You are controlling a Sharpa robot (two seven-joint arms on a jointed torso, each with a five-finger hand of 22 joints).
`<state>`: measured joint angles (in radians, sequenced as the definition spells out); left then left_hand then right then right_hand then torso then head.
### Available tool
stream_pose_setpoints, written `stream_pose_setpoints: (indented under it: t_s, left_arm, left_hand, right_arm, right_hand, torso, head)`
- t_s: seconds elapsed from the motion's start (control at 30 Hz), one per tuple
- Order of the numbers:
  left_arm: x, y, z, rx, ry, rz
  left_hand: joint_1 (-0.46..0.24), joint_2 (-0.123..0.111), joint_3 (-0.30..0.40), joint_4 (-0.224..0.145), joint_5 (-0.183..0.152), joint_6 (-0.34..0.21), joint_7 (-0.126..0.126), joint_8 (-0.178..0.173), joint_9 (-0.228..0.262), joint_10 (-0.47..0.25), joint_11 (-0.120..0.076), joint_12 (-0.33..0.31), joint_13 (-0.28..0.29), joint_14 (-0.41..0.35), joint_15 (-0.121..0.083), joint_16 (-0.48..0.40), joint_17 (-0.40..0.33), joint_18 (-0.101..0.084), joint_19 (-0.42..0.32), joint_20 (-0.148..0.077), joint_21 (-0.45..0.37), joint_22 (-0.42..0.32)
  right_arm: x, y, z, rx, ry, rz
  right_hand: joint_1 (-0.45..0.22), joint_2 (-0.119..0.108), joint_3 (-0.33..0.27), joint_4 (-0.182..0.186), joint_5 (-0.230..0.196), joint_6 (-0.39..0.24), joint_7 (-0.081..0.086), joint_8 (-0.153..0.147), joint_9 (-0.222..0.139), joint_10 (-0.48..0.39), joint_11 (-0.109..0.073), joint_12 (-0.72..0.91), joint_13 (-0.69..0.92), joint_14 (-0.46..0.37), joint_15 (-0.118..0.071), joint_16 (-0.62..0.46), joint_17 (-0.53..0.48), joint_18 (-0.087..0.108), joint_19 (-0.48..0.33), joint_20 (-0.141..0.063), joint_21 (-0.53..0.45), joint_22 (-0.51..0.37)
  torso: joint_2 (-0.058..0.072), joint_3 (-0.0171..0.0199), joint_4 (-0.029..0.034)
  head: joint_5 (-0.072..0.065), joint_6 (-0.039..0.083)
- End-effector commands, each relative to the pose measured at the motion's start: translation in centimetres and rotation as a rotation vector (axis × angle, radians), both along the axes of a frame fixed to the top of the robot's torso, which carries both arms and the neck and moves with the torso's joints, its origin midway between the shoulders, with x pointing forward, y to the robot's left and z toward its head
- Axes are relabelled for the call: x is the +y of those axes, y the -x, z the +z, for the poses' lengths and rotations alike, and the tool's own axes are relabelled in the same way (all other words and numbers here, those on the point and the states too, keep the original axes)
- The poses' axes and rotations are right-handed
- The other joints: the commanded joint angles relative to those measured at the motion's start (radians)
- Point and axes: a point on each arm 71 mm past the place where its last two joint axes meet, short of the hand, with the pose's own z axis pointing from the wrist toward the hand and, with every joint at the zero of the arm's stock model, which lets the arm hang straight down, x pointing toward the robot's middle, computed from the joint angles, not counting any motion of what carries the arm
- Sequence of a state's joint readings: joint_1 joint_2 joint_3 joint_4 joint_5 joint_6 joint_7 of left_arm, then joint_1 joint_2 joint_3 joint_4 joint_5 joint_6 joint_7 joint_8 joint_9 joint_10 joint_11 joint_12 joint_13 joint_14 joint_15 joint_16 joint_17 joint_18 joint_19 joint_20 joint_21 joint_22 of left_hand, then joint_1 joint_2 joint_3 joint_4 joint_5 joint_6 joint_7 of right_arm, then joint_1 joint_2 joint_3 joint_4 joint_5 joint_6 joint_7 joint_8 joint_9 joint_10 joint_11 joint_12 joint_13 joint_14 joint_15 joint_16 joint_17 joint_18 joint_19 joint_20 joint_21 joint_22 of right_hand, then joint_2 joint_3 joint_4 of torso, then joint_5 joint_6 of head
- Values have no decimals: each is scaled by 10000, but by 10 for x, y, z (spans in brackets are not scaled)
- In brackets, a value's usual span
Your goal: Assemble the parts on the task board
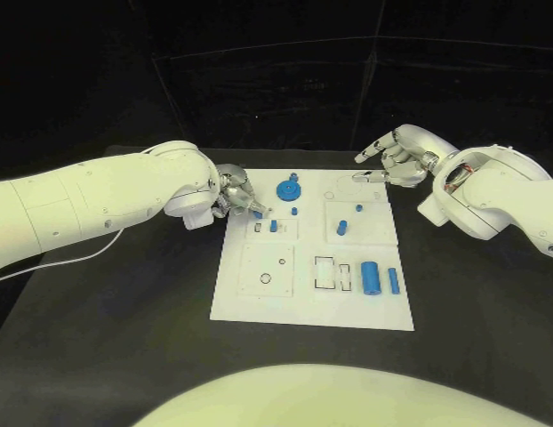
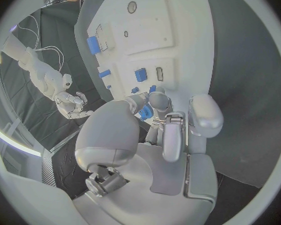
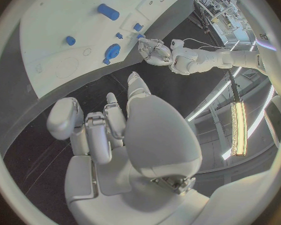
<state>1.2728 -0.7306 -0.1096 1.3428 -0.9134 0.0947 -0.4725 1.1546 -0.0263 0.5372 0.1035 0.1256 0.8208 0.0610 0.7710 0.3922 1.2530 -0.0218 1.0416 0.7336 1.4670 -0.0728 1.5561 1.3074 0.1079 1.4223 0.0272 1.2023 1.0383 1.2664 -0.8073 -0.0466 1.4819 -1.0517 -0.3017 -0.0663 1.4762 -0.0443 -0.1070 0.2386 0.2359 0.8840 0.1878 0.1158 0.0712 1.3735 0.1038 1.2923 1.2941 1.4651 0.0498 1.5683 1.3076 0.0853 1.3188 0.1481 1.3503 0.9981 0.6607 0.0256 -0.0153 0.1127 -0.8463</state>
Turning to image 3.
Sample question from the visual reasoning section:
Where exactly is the blue long cylinder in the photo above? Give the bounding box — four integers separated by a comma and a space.
97, 3, 121, 21

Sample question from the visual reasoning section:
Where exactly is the white cable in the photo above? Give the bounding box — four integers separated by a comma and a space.
182, 38, 223, 50

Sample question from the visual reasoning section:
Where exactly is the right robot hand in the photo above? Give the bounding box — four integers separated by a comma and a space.
45, 71, 211, 225

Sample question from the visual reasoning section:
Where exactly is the blue short cylinder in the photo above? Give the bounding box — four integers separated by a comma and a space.
65, 35, 77, 46

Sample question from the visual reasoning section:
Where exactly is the workshop equipment rack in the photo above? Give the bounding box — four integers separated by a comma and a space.
193, 0, 259, 51

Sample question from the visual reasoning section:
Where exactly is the white task board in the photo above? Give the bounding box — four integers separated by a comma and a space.
18, 0, 180, 100

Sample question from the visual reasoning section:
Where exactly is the glowing light bar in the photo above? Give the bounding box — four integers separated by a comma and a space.
229, 100, 248, 157

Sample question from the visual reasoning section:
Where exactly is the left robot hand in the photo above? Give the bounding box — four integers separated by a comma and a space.
137, 37, 173, 67

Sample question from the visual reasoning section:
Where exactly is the blue gear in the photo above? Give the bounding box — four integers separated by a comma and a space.
104, 43, 122, 60

